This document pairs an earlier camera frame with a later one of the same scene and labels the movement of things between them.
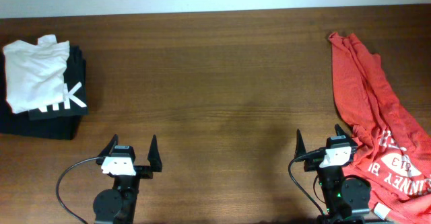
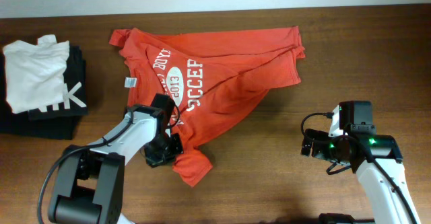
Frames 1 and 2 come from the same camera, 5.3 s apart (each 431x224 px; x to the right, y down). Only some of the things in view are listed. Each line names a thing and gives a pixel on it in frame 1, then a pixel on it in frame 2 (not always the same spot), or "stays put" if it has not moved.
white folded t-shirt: x=35 y=72 stays put
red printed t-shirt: x=392 y=144 -> x=217 y=79
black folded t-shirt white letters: x=75 y=91 stays put
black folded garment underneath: x=62 y=127 stays put
